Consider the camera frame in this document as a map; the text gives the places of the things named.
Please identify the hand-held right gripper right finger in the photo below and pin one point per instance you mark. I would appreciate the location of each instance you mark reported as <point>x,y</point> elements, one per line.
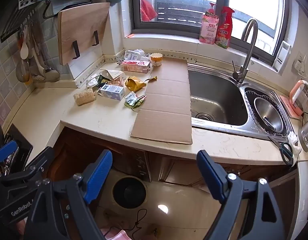
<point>211,177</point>

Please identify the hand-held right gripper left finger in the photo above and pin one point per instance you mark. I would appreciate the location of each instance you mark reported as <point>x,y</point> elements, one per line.
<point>98,175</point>

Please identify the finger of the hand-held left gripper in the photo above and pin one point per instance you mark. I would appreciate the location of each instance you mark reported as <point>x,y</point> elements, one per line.
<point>33,166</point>
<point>5,152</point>

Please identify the round waste bin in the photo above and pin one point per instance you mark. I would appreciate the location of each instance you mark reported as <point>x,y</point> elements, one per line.
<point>129,192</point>

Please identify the clear plastic bottle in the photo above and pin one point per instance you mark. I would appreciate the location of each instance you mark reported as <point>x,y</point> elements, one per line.
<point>131,55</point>

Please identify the black gas stove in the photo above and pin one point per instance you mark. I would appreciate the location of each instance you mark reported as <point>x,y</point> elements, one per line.
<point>21,142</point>

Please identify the brown wooden cabinet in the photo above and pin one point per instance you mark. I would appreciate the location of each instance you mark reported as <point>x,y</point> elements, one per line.
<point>76,145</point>

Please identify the person's pink checked clothing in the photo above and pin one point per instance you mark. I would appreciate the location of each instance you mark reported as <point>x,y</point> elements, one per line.
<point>116,235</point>

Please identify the steel sink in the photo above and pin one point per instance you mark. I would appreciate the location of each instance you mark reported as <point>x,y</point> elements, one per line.
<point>214,97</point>

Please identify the green wrapper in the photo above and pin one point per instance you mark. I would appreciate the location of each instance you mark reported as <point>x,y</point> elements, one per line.
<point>132,100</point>

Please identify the metal strainer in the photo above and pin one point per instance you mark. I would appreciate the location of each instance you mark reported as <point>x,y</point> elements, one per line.
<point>22,70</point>

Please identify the blue white small carton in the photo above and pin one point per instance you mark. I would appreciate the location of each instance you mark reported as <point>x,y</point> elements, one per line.
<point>111,91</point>

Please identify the steel bowl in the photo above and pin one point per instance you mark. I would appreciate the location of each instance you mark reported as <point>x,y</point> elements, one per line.
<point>266,112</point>

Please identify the cardboard sheet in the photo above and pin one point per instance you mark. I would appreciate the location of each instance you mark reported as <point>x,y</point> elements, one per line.
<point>166,100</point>

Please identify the white rag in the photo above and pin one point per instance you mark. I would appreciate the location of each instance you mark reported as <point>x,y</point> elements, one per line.
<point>294,140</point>

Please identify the silver crumpled wrapper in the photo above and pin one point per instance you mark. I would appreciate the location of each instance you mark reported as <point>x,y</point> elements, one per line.
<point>92,82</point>

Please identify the dark green packet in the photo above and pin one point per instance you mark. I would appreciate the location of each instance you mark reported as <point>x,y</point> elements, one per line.
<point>103,80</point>

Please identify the yellow wrapper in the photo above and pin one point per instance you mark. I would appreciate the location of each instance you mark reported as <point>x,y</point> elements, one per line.
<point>134,83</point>

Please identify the white folded carton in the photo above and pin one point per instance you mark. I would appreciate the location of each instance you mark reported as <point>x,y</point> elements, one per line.
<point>116,74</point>

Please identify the steel appliance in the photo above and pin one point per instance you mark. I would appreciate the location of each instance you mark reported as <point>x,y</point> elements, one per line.
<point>306,135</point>

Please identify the white spoon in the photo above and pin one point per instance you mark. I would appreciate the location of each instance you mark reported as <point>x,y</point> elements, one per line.
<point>24,50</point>

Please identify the pink box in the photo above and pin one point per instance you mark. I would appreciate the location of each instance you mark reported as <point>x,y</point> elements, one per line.
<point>135,66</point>

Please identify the pink white appliance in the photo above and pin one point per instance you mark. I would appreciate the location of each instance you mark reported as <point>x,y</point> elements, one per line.
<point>300,97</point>

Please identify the black board holder rack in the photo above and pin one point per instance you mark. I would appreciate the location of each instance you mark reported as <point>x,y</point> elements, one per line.
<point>76,50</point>

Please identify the steel faucet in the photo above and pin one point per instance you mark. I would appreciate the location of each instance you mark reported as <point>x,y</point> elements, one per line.
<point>246,55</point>

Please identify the paper cup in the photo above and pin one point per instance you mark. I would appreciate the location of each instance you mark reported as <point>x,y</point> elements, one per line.
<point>156,60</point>

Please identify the black hook rack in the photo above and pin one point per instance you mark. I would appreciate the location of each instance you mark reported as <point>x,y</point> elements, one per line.
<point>16,22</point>

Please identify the white plastic rack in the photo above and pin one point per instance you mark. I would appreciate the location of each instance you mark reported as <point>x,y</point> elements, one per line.
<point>282,57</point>

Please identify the wooden cutting board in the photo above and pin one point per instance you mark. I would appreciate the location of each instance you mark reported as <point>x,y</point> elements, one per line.
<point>81,30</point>

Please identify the red spray bottle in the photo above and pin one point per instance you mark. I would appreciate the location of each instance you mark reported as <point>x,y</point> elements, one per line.
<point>224,32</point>

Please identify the pink soap bottle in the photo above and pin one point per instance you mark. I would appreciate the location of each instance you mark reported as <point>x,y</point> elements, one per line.
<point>208,27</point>

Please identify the red cloth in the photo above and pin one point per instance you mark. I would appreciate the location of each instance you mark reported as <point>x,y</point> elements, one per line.
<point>147,11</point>

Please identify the white wall socket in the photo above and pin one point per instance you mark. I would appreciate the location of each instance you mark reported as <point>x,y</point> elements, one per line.
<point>300,62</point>

